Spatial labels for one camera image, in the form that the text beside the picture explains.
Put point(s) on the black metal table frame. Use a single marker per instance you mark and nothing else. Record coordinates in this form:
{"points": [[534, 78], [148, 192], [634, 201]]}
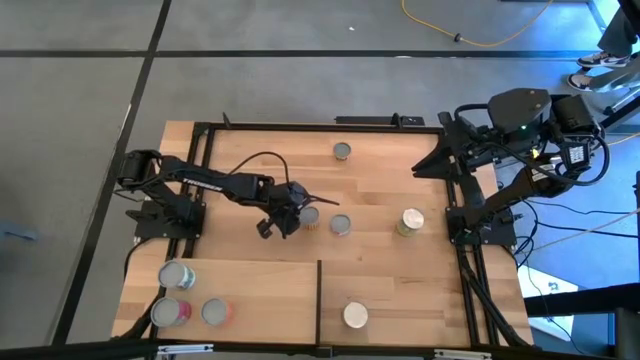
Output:
{"points": [[300, 127]]}

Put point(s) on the white paper sheet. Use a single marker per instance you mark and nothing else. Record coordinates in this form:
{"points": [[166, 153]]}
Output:
{"points": [[545, 280]]}

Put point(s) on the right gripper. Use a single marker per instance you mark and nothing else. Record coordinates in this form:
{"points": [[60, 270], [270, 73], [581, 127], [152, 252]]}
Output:
{"points": [[467, 145]]}

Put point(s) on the yellow can with red dots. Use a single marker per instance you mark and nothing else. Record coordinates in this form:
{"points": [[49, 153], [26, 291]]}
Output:
{"points": [[342, 150]]}

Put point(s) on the blue floor object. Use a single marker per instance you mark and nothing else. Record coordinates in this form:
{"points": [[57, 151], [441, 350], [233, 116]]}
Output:
{"points": [[17, 232]]}

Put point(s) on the green can with white lid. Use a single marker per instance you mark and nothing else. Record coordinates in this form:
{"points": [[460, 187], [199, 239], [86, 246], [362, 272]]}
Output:
{"points": [[413, 218]]}

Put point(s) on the cream-lidded can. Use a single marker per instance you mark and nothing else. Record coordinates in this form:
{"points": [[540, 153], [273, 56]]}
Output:
{"points": [[355, 315]]}

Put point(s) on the black box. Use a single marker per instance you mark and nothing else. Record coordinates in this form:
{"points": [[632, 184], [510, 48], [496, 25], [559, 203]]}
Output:
{"points": [[627, 335]]}

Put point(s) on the silver metal bracket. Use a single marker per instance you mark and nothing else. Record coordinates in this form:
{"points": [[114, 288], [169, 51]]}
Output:
{"points": [[462, 354], [185, 348]]}

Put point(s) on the low wooden shelf board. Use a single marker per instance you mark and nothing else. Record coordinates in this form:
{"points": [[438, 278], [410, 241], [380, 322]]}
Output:
{"points": [[265, 300]]}

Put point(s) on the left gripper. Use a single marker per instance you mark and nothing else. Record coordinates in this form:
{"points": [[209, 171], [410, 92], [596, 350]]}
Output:
{"points": [[287, 205]]}

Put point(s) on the orange-label can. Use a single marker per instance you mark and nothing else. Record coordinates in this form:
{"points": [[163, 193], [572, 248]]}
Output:
{"points": [[215, 311]]}

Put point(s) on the black divider bar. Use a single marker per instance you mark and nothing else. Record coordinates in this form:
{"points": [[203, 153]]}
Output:
{"points": [[318, 300]]}

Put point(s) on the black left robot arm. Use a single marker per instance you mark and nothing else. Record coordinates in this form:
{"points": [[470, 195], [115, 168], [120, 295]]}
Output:
{"points": [[202, 184]]}

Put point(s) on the small grey-lidded can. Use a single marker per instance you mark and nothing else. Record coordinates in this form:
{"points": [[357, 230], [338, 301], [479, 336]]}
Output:
{"points": [[340, 224]]}

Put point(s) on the red-label can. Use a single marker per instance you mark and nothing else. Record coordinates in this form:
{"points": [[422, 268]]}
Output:
{"points": [[167, 311]]}

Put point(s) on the black rig bar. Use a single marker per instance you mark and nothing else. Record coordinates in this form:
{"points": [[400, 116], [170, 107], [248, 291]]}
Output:
{"points": [[75, 350]]}

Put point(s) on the black crossbeam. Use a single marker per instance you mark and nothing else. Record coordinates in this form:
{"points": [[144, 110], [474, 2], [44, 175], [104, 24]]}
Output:
{"points": [[575, 302]]}

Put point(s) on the person's shoe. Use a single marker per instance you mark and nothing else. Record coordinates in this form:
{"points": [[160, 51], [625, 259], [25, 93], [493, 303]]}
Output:
{"points": [[579, 82], [602, 60]]}

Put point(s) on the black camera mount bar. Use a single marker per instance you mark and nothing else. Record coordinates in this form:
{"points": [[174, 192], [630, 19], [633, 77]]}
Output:
{"points": [[370, 120]]}

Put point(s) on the black vertical post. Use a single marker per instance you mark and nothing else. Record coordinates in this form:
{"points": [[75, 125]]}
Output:
{"points": [[637, 200]]}

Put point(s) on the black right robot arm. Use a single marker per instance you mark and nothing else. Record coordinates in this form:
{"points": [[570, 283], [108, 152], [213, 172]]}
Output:
{"points": [[500, 200]]}

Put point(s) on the white and green label can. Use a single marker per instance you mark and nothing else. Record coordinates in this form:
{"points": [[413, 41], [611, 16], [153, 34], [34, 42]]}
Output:
{"points": [[175, 274]]}

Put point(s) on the black metal floor stand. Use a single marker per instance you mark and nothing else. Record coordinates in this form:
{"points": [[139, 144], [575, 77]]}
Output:
{"points": [[620, 112]]}

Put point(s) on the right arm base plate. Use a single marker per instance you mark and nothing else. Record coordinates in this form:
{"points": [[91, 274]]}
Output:
{"points": [[500, 232]]}

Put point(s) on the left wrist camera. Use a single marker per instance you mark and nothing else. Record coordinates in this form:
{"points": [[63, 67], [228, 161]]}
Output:
{"points": [[265, 229]]}

